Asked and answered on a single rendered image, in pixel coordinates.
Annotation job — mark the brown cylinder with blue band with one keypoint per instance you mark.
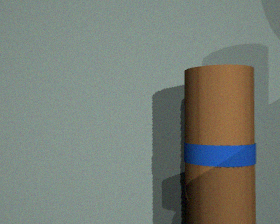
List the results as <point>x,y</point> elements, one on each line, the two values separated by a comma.
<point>219,147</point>

